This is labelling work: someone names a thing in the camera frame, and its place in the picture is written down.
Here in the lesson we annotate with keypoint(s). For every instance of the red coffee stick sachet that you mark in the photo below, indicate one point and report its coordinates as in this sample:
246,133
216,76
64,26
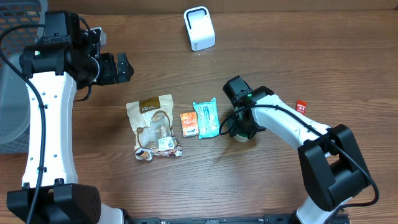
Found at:
301,106

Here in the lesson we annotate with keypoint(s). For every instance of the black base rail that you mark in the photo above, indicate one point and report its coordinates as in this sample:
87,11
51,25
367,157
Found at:
266,219

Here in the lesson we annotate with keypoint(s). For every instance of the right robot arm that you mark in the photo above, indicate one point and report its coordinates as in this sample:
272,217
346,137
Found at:
332,165

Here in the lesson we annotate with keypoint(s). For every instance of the grey plastic shopping basket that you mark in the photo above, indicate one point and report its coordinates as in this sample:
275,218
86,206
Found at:
15,111

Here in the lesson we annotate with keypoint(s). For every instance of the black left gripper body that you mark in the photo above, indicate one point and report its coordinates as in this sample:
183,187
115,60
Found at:
106,74

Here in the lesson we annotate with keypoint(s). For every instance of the teal wet wipes pack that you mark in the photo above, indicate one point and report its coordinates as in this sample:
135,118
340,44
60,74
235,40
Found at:
208,120

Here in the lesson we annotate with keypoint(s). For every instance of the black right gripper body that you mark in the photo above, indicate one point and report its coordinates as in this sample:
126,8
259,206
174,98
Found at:
239,126

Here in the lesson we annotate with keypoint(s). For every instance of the beige snack pouch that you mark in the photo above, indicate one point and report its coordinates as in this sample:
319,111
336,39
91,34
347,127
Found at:
152,123

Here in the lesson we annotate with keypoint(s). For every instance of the orange small box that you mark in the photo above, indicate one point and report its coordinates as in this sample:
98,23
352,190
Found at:
189,124

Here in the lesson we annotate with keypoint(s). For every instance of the white barcode scanner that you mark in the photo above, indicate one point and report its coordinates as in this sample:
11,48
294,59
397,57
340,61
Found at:
200,28

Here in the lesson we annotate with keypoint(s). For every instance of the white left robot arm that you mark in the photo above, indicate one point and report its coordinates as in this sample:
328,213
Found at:
63,62

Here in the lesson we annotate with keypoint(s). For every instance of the green lid jar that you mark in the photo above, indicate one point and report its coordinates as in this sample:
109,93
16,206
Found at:
241,137

